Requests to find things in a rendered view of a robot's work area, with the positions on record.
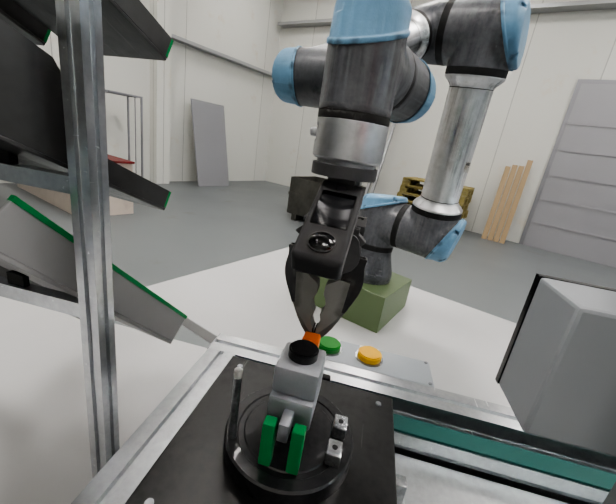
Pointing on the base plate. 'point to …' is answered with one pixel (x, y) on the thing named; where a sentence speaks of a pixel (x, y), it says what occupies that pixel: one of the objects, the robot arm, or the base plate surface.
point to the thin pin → (235, 402)
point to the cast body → (296, 386)
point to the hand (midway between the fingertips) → (313, 333)
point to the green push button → (329, 345)
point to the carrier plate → (196, 465)
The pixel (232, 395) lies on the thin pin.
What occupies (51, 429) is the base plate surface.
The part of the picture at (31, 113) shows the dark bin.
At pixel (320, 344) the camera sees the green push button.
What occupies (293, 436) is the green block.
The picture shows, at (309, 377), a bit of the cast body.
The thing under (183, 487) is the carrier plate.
